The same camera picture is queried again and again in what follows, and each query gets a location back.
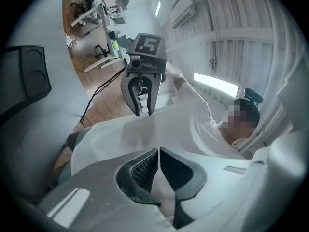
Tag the ceiling light bar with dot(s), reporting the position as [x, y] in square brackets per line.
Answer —
[158, 8]
[214, 83]

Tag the black box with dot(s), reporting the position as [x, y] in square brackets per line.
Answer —
[113, 34]

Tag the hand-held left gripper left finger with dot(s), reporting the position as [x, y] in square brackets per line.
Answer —
[96, 178]

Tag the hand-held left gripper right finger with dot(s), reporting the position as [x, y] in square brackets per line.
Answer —
[217, 185]

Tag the black head-mounted camera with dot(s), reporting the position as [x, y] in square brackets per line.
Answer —
[253, 95]

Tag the white office desk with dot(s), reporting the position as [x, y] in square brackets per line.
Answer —
[85, 15]
[109, 45]

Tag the green box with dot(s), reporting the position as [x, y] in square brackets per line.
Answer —
[115, 46]

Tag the black office chair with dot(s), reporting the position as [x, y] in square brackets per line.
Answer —
[103, 51]

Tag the black tray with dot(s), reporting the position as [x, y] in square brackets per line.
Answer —
[29, 76]

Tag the person's head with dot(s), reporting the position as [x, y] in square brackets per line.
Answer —
[239, 127]

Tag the white air conditioner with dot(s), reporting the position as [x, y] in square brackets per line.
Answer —
[181, 13]

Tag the small mounted fan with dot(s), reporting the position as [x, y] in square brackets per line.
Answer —
[213, 63]

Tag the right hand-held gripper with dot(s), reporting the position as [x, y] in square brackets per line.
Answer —
[147, 45]

